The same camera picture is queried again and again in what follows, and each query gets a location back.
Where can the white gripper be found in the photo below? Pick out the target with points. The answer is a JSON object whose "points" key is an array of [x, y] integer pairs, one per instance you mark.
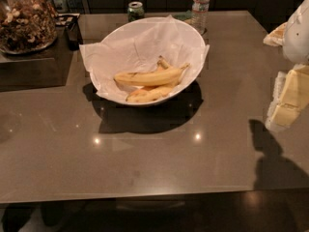
{"points": [[297, 36]]}

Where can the yellow banana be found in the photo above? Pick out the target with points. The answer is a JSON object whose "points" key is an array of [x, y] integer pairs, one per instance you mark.
{"points": [[150, 78], [150, 94]]}

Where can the clear plastic water bottle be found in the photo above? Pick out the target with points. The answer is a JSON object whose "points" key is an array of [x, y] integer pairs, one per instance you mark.
{"points": [[199, 13]]}

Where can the white paper liner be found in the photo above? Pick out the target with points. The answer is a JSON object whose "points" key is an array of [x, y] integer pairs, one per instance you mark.
{"points": [[128, 50]]}

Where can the green soda can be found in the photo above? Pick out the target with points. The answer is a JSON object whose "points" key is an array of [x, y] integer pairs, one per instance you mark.
{"points": [[135, 11]]}

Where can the dark object beside jar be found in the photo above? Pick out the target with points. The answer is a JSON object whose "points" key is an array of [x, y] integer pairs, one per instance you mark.
{"points": [[72, 30]]}

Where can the dark raised counter block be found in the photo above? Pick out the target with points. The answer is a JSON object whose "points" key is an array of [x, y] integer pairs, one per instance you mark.
{"points": [[47, 68]]}

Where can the glass jar of nuts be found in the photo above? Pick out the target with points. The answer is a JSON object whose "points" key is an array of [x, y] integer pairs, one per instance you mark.
{"points": [[25, 26]]}

